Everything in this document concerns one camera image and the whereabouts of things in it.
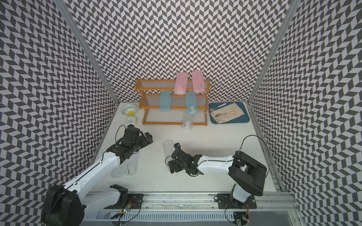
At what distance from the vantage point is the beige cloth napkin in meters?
1.07

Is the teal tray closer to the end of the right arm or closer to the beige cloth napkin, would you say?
the beige cloth napkin

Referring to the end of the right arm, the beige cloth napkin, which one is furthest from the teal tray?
the end of the right arm
